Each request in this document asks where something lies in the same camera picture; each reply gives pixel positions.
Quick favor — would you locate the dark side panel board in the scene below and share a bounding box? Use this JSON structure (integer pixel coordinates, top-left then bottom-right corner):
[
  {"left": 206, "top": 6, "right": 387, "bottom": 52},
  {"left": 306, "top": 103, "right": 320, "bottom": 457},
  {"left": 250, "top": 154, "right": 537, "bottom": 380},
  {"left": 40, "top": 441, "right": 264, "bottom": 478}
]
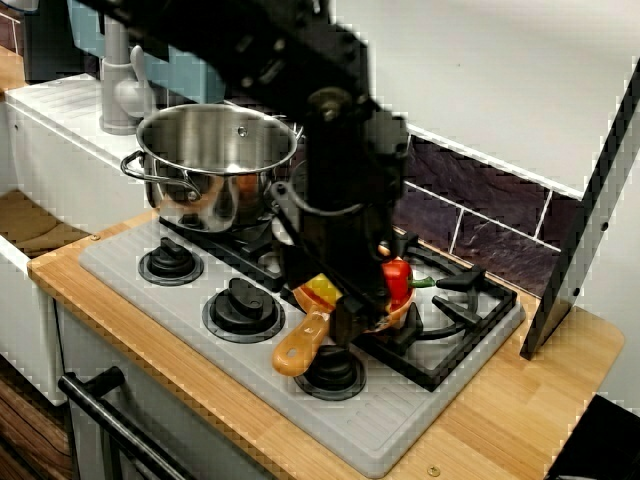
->
[{"left": 519, "top": 64, "right": 640, "bottom": 361}]

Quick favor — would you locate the white toy kitchen cabinet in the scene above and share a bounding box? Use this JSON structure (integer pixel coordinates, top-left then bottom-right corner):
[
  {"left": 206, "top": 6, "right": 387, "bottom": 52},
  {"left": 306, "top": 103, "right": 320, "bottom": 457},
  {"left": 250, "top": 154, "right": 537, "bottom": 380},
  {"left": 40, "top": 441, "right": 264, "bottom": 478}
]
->
[{"left": 0, "top": 74, "right": 626, "bottom": 480}]

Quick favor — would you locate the black burner grate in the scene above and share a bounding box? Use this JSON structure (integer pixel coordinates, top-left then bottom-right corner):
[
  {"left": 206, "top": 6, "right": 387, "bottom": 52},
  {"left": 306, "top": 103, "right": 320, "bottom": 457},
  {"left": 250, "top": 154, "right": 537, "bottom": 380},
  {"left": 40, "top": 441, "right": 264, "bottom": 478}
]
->
[{"left": 159, "top": 214, "right": 516, "bottom": 392}]

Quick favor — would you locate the grey toy faucet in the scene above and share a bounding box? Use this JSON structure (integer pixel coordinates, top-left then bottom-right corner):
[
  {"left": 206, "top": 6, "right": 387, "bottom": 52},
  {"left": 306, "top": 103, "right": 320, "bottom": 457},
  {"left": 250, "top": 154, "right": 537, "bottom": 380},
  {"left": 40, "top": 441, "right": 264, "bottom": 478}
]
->
[{"left": 99, "top": 14, "right": 156, "bottom": 135}]

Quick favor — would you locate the black flat object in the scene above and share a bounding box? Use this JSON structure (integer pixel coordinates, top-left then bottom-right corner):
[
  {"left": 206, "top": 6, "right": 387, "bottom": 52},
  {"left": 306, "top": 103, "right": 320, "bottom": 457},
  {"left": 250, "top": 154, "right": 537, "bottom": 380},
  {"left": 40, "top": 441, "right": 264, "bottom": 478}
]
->
[{"left": 544, "top": 393, "right": 640, "bottom": 480}]

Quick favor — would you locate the stainless steel pot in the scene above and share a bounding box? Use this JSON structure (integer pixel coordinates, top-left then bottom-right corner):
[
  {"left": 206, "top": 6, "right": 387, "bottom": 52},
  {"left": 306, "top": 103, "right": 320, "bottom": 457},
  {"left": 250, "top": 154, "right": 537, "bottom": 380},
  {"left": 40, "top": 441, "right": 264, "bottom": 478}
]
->
[{"left": 119, "top": 103, "right": 306, "bottom": 234}]

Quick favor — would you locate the red toy bell pepper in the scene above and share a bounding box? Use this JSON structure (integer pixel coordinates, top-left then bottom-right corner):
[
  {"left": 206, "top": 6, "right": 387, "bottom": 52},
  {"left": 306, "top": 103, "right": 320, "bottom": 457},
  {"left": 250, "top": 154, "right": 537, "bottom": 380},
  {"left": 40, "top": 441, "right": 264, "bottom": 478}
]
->
[{"left": 377, "top": 257, "right": 436, "bottom": 314}]

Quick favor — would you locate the black oven door handle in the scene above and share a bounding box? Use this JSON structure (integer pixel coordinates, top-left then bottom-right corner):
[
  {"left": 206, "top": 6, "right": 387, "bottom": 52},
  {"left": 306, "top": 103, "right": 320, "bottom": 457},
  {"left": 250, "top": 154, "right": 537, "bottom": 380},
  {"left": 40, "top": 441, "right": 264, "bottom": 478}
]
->
[{"left": 58, "top": 365, "right": 196, "bottom": 480}]

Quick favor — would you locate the yellow toy corn cob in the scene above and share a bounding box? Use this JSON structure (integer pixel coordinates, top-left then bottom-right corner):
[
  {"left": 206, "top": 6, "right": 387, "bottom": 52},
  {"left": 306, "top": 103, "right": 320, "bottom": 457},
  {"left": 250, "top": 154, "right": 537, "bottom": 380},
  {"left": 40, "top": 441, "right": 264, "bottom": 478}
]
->
[{"left": 303, "top": 273, "right": 341, "bottom": 307}]

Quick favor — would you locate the grey toy stove panel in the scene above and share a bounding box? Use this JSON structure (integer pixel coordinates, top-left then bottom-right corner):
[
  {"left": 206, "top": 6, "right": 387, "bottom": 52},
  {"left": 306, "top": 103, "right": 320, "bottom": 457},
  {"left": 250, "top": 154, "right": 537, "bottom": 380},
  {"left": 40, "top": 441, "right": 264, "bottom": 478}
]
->
[{"left": 78, "top": 212, "right": 527, "bottom": 479}]

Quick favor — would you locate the teal box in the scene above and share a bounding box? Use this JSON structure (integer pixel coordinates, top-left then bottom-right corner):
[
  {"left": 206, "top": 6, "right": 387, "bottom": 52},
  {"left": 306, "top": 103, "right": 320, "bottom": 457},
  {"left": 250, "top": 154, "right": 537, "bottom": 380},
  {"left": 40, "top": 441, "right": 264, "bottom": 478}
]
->
[{"left": 67, "top": 0, "right": 226, "bottom": 104}]

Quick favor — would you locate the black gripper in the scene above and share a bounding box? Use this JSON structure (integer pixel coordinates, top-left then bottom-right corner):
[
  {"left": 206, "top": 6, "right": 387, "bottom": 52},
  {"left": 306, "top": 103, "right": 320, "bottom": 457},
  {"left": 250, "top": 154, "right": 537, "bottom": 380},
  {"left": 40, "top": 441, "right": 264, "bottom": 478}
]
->
[{"left": 272, "top": 182, "right": 401, "bottom": 346}]

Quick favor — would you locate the black stove knob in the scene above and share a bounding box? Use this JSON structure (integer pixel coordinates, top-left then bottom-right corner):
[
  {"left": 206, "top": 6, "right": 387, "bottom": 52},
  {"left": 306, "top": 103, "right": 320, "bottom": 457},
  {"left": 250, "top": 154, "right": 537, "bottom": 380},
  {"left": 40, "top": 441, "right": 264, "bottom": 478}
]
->
[
  {"left": 201, "top": 277, "right": 287, "bottom": 344},
  {"left": 293, "top": 344, "right": 367, "bottom": 401},
  {"left": 138, "top": 237, "right": 205, "bottom": 286}
]

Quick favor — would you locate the orange toy frying pan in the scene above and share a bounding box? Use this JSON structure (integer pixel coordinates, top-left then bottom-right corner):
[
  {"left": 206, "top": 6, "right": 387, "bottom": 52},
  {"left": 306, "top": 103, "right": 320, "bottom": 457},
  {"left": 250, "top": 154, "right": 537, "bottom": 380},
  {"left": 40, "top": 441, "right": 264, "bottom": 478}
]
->
[{"left": 271, "top": 269, "right": 416, "bottom": 377}]

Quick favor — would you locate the dark tile backsplash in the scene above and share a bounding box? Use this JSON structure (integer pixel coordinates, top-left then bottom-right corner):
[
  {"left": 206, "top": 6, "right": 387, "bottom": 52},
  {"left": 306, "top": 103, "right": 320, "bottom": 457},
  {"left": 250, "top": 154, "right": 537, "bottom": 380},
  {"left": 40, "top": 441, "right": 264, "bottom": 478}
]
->
[{"left": 219, "top": 99, "right": 581, "bottom": 299}]

